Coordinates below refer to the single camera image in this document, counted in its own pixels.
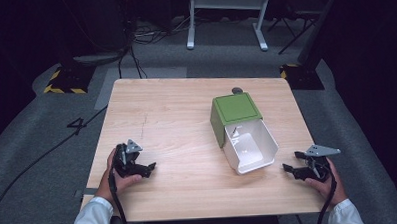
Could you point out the person's right hand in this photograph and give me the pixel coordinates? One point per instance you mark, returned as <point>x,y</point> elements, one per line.
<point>329,187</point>

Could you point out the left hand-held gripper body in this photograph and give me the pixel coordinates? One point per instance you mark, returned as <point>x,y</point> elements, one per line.
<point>125,161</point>

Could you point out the dark slanted stand pole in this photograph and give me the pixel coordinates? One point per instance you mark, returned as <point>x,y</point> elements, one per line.
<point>318,27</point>

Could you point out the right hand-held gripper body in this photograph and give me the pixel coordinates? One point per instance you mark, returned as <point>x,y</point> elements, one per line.
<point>316,164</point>

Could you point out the hazard-striped black stand base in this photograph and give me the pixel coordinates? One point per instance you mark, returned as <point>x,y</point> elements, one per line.
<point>302,76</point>
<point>70,81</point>

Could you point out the small dark item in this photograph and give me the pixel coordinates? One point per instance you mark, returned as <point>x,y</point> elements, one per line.
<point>235,132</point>

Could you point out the white metal stand frame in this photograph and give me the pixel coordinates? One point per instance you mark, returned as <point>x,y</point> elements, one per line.
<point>227,2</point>

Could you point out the white drawer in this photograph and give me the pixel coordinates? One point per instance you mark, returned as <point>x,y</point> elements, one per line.
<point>251,148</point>

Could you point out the black folding stand legs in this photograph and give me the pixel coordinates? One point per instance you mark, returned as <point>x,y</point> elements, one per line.
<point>295,25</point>

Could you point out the person's left hand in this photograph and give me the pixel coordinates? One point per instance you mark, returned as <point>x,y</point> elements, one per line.
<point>120,184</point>

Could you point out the green drawer box housing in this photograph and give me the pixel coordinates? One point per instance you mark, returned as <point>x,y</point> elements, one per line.
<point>234,109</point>

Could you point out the small grey round object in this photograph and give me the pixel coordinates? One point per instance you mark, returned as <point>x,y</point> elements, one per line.
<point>237,90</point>

